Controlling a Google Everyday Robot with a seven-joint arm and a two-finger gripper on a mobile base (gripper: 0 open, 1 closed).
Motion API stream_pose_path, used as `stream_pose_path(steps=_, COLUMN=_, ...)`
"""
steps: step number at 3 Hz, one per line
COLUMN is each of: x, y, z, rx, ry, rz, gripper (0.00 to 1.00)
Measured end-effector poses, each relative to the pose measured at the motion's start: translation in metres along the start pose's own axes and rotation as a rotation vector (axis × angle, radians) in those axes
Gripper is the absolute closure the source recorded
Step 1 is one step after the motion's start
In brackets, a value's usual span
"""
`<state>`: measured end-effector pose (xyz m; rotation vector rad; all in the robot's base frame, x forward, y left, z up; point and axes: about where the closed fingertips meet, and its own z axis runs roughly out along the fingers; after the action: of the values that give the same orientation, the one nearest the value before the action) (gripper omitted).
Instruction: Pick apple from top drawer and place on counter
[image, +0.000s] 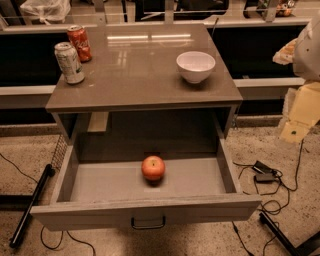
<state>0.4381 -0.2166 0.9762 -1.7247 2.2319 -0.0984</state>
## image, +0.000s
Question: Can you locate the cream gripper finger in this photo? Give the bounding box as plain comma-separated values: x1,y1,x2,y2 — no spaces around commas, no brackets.
279,82,320,143
272,39,297,65

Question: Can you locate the red apple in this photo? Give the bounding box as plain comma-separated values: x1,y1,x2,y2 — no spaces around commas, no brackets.
141,156,166,181

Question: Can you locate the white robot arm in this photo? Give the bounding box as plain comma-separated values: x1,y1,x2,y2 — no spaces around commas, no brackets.
273,13,320,143

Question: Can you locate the grey counter cabinet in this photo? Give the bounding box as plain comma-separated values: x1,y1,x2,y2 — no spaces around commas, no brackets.
46,24,242,155

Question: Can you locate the open grey top drawer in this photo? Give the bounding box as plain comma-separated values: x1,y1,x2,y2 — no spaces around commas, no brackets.
31,134,261,230

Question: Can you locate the black power adapter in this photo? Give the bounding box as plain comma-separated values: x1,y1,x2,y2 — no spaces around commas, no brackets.
252,161,276,183

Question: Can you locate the white ceramic bowl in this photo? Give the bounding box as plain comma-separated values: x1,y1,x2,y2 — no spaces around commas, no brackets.
176,51,216,84

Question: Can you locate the black floor bar right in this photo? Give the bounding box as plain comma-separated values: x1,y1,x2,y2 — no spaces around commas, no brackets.
259,211,320,256

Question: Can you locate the black floor bar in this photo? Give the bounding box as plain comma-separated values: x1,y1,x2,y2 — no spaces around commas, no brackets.
259,211,320,256
9,164,55,249

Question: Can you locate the red soda can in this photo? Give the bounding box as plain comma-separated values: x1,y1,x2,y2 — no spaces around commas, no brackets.
67,25,92,62

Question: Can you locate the white green soda can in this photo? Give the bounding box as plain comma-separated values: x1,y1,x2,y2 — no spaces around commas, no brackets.
54,42,85,84

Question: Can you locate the white plastic bag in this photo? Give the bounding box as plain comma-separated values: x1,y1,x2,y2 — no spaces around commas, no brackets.
20,0,71,25

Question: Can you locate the black floor bar left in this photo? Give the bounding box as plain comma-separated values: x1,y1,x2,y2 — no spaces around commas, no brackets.
9,164,55,249

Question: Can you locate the black adapter cable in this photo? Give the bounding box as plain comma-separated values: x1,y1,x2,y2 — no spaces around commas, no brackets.
232,138,305,256

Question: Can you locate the black drawer handle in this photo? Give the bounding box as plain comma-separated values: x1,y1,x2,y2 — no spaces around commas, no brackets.
130,216,166,230

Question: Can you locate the black cable on floor left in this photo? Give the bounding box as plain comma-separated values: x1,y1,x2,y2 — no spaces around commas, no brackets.
0,152,97,256

